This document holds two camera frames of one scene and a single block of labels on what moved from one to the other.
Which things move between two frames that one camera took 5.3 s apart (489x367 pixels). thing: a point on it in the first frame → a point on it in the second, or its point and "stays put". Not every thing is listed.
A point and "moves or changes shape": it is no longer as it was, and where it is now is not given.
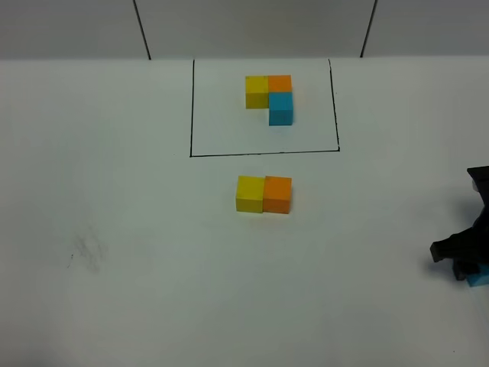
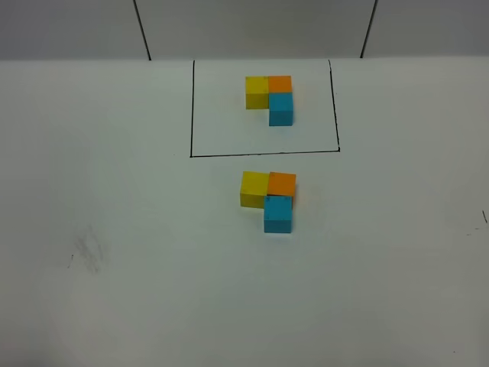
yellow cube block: [250, 194] moves or changes shape
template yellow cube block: [257, 92] stays put
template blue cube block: [281, 105] stays put
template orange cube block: [280, 83] stays put
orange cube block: [277, 195] moves or changes shape
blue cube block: [480, 278] → [277, 214]
